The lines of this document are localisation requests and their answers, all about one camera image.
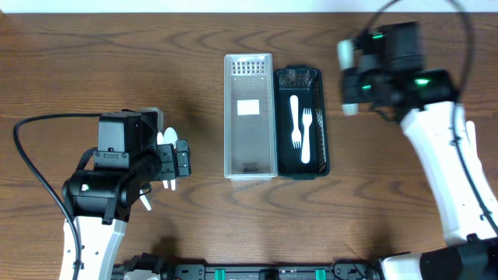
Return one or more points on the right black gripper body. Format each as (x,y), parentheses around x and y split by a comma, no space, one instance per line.
(366,88)

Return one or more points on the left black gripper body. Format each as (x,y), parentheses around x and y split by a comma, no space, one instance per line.
(168,162)

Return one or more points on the white plastic spoon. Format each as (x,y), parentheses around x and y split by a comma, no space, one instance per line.
(160,141)
(145,201)
(170,137)
(471,132)

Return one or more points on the black plastic basket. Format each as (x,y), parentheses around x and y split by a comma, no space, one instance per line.
(306,83)

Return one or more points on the white plastic fork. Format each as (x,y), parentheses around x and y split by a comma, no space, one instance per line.
(350,109)
(295,135)
(307,121)

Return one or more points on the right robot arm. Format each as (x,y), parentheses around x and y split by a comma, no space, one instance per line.
(385,68)

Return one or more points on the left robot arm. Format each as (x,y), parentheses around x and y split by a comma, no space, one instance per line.
(112,177)

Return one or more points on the clear plastic basket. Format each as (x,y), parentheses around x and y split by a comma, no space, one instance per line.
(249,141)

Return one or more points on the white label sticker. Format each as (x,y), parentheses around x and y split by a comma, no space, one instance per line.
(248,107)

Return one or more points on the black mounting rail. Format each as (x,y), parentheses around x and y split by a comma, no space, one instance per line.
(148,266)

